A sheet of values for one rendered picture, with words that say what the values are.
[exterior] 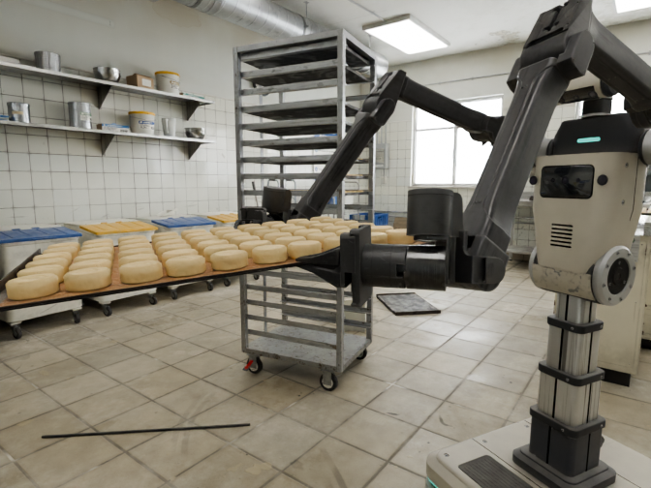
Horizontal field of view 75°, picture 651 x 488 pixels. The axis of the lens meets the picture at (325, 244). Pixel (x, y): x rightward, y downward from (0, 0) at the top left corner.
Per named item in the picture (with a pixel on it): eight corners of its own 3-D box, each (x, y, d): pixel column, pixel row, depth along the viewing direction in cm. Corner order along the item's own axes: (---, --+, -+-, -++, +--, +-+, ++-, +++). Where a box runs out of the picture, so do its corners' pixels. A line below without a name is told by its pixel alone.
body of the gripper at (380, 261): (346, 307, 55) (403, 312, 53) (345, 229, 53) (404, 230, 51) (358, 293, 61) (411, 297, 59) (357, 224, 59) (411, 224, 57)
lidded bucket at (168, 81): (171, 99, 449) (170, 77, 446) (186, 96, 434) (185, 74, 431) (150, 95, 429) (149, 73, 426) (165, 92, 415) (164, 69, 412)
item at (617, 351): (580, 339, 303) (592, 213, 291) (639, 350, 282) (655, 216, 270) (563, 373, 248) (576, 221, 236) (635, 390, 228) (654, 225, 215)
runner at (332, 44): (348, 45, 204) (348, 39, 203) (345, 44, 201) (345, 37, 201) (239, 62, 231) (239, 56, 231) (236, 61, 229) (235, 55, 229)
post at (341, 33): (343, 371, 225) (345, 30, 200) (341, 373, 222) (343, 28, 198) (338, 369, 226) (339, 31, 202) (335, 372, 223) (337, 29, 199)
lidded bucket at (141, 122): (148, 137, 431) (146, 115, 428) (162, 136, 416) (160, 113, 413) (124, 135, 411) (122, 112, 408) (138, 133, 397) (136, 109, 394)
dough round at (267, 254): (257, 258, 64) (255, 245, 64) (290, 257, 64) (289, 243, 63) (249, 265, 59) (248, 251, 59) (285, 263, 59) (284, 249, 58)
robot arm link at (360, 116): (400, 106, 108) (380, 108, 118) (385, 92, 106) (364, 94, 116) (306, 247, 108) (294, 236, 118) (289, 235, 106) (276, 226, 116)
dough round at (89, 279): (73, 284, 53) (71, 268, 53) (116, 280, 54) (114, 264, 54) (58, 294, 48) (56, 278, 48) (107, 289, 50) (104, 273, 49)
